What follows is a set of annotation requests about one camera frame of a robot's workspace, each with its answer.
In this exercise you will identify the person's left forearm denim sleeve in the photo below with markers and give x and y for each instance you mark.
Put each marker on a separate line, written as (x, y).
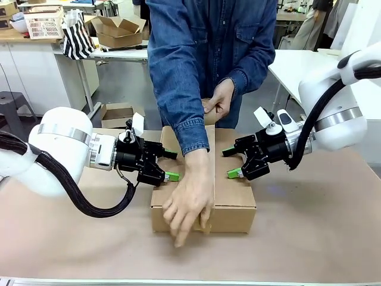
(253, 74)

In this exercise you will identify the person's right hand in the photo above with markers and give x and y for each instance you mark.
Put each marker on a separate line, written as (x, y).
(193, 190)

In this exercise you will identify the person in denim shirt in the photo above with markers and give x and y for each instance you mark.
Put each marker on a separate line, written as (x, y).
(208, 35)

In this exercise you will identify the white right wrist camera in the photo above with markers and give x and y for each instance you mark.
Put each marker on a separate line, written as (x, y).
(262, 116)

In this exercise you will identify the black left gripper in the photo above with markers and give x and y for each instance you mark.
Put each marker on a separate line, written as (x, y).
(129, 156)

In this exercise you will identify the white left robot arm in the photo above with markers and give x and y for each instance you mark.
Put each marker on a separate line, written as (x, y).
(59, 143)

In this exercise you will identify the person's left hand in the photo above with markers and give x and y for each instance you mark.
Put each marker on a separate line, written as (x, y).
(223, 95)

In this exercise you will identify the small open cardboard box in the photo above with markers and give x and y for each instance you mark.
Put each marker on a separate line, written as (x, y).
(116, 114)

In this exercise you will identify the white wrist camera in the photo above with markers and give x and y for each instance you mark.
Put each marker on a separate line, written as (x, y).
(262, 116)
(137, 122)

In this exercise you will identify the brown cardboard shipping box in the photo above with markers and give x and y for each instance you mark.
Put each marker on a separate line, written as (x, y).
(235, 202)

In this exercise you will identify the wooden top white cabinet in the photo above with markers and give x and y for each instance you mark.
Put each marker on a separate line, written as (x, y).
(29, 65)

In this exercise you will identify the white table with metal legs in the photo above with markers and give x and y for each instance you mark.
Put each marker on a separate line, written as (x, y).
(125, 54)

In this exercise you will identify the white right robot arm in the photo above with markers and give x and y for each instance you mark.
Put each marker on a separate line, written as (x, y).
(333, 98)

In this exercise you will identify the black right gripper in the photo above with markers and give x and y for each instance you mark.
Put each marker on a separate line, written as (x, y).
(272, 147)

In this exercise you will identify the white pink plastic basket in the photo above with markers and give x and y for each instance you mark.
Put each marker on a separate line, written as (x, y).
(44, 26)

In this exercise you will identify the black rod tool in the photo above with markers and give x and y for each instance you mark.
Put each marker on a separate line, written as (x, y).
(125, 47)

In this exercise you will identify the brown cardboard carton stack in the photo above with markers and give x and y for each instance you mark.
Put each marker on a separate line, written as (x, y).
(7, 10)

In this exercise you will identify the grey metal stool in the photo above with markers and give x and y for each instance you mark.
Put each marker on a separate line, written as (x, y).
(12, 101)

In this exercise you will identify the white board panel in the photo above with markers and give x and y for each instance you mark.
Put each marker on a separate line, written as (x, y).
(357, 24)

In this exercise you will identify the brown packing tape roll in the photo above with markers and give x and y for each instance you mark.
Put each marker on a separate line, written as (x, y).
(209, 117)

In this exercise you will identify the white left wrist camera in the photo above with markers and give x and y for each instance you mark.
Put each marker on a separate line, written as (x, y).
(137, 122)

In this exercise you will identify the person's right forearm denim sleeve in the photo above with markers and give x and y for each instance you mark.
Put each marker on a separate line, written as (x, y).
(187, 131)

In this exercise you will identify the black white striped bag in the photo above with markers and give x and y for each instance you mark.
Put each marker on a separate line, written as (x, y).
(76, 41)

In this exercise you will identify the large open cardboard box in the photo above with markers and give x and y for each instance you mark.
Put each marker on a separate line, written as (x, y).
(119, 38)

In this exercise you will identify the background person in light clothes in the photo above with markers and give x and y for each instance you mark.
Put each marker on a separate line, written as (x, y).
(312, 29)

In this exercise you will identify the white table with slanted legs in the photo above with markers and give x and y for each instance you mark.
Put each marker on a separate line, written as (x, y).
(291, 65)

